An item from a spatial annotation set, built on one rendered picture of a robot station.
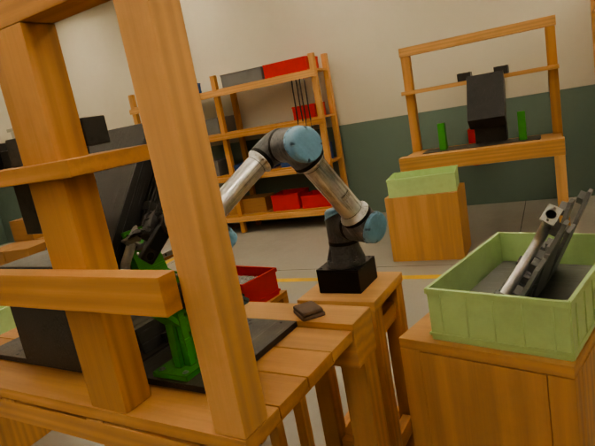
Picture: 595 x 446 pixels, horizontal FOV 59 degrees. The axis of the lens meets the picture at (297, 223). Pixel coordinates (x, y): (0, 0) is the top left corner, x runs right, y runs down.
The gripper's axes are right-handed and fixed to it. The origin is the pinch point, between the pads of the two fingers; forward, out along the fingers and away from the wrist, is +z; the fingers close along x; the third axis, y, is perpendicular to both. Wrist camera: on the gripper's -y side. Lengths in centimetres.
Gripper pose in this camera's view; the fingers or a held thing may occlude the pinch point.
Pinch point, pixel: (131, 247)
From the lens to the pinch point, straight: 177.7
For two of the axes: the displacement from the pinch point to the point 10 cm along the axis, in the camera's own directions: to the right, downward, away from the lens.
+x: -6.3, -4.7, -6.1
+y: 0.8, -8.3, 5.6
